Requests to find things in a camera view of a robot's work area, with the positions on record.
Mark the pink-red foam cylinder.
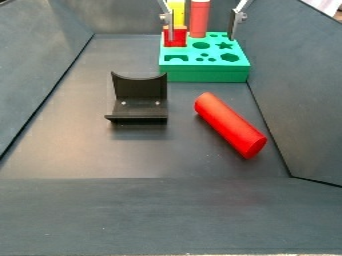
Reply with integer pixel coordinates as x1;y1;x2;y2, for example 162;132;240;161
189;0;209;38

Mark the yellow foam block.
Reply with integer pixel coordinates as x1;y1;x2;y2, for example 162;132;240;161
166;0;185;26

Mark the red foam cylinder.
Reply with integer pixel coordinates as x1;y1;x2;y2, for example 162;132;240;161
193;92;267;159

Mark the red rectangular foam block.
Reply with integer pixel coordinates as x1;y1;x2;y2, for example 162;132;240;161
162;26;187;47

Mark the black curved cradle stand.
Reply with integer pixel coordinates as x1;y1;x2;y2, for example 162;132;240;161
104;72;168;122

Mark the green foam shape-sorter block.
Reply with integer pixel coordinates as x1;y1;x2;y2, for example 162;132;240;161
158;32;251;83

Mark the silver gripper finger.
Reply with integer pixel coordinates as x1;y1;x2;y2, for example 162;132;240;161
227;0;252;40
156;0;173;41

